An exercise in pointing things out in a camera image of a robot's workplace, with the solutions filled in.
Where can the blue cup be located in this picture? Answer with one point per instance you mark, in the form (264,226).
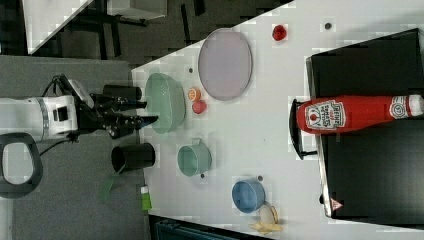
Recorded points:
(248,195)

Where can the yellow banana peel toy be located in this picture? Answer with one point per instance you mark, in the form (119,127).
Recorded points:
(268,221)

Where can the black cylinder cup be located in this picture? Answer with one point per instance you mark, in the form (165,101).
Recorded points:
(129,92)

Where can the red ketchup bottle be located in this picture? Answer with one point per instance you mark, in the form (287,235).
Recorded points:
(349,113)

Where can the green cup with handle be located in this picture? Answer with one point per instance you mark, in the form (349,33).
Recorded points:
(194,159)

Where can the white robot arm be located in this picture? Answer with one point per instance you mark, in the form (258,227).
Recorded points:
(68,117)

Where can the green oval colander basket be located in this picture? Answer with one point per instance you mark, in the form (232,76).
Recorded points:
(165,99)

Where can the pink strawberry toy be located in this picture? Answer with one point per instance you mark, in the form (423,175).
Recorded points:
(199,106)

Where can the orange slice toy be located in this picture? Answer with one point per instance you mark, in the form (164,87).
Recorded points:
(194,94)

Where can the lilac oval plate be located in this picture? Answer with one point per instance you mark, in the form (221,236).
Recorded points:
(225,64)

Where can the black oval stand frame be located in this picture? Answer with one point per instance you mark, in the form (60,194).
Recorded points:
(21,166)

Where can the black toaster oven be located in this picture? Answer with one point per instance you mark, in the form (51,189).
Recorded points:
(373,175)

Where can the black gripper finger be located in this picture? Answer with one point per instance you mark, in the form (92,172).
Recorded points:
(124,104)
(135,122)

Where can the green slotted spatula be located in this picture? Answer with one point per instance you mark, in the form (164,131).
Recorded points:
(108,184)

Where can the dark blue metal frame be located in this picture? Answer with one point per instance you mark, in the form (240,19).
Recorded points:
(162,228)

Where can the small red strawberry toy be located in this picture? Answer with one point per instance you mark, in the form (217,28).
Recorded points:
(279,33)

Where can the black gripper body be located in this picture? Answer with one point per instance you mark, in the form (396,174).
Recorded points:
(102,116)

